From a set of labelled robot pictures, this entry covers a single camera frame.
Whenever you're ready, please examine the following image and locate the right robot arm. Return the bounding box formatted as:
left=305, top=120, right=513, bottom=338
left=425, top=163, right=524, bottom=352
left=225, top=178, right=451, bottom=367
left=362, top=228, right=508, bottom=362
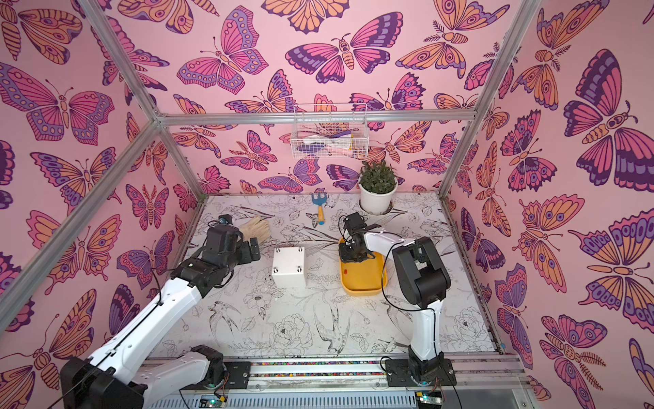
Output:
left=339, top=222, right=456, bottom=387

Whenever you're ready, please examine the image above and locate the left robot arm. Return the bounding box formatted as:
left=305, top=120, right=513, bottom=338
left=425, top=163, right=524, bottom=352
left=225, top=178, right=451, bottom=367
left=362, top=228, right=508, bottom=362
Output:
left=60, top=222, right=267, bottom=408

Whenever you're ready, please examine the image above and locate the white block with screws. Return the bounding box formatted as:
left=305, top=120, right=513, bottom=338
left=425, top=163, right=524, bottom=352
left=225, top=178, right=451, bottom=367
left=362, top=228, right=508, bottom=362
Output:
left=271, top=246, right=307, bottom=289

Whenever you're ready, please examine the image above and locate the beige work glove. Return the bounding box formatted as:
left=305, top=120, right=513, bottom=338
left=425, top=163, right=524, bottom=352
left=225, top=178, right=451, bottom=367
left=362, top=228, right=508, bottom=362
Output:
left=239, top=216, right=272, bottom=243

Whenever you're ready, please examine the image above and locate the yellow plastic tray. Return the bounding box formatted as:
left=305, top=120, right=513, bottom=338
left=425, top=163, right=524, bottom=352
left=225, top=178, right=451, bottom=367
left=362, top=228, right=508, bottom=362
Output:
left=340, top=252, right=388, bottom=297

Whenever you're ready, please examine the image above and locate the blue yellow garden fork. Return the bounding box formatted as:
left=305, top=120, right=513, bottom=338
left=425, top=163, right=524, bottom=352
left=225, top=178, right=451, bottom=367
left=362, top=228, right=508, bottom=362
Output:
left=312, top=189, right=327, bottom=225

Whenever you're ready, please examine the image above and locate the white pot green plant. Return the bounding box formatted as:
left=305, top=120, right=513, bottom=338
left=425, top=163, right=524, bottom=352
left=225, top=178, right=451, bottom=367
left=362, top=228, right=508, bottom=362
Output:
left=359, top=161, right=399, bottom=215

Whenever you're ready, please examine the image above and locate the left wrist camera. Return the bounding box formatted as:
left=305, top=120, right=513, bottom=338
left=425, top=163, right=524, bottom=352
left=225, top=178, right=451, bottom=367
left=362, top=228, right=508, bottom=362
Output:
left=217, top=214, right=233, bottom=228

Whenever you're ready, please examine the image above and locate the white wire basket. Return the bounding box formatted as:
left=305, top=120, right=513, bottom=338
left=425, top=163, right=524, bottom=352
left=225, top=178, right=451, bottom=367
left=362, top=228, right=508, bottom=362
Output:
left=289, top=103, right=370, bottom=160

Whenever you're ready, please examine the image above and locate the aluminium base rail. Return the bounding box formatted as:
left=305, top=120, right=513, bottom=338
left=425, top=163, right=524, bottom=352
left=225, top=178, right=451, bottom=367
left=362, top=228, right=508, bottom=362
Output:
left=101, top=352, right=538, bottom=409

